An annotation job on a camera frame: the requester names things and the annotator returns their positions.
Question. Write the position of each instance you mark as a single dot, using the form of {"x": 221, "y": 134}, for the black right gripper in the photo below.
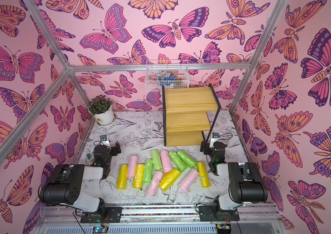
{"x": 208, "y": 147}

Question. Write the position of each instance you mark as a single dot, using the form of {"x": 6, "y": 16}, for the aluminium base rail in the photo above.
{"x": 180, "y": 218}

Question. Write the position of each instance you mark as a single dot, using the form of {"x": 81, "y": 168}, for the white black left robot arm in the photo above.
{"x": 64, "y": 187}

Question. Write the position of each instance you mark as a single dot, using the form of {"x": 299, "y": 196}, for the wooden three-tier shelf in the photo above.
{"x": 189, "y": 115}

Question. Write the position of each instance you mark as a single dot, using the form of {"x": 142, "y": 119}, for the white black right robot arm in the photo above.
{"x": 242, "y": 183}

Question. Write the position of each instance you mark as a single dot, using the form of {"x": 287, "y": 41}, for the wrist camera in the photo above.
{"x": 214, "y": 138}
{"x": 104, "y": 140}

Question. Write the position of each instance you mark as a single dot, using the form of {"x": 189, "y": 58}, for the yellow roll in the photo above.
{"x": 122, "y": 177}
{"x": 138, "y": 177}
{"x": 169, "y": 178}
{"x": 203, "y": 175}

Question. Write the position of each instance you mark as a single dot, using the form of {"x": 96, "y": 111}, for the potted green plant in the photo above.
{"x": 100, "y": 107}

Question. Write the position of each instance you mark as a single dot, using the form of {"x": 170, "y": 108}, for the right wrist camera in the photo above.
{"x": 214, "y": 138}

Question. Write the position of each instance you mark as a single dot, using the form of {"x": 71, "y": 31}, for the white wire basket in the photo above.
{"x": 166, "y": 74}

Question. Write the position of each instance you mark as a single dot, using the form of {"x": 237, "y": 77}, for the pink roll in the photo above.
{"x": 166, "y": 163}
{"x": 188, "y": 180}
{"x": 154, "y": 184}
{"x": 133, "y": 160}

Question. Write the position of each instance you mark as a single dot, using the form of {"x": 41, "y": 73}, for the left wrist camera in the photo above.
{"x": 104, "y": 140}

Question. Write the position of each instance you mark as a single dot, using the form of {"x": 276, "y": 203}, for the green roll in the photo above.
{"x": 148, "y": 171}
{"x": 187, "y": 159}
{"x": 177, "y": 161}
{"x": 157, "y": 164}

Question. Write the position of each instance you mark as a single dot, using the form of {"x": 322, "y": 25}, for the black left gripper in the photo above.
{"x": 114, "y": 149}

